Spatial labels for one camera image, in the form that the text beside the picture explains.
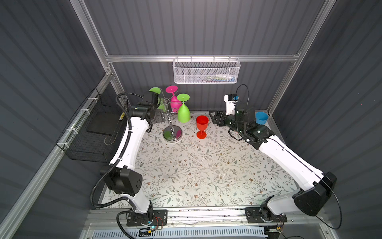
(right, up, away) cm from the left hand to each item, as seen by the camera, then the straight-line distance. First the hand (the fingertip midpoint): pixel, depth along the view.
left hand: (152, 117), depth 79 cm
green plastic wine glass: (+4, +8, +4) cm, 10 cm away
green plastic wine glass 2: (+16, +3, +11) cm, 20 cm away
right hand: (+32, +1, -8) cm, 33 cm away
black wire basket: (-28, -8, -6) cm, 29 cm away
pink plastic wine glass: (+11, +10, +15) cm, 21 cm away
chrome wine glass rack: (+6, -10, +27) cm, 29 cm away
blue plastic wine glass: (+68, +1, +20) cm, 71 cm away
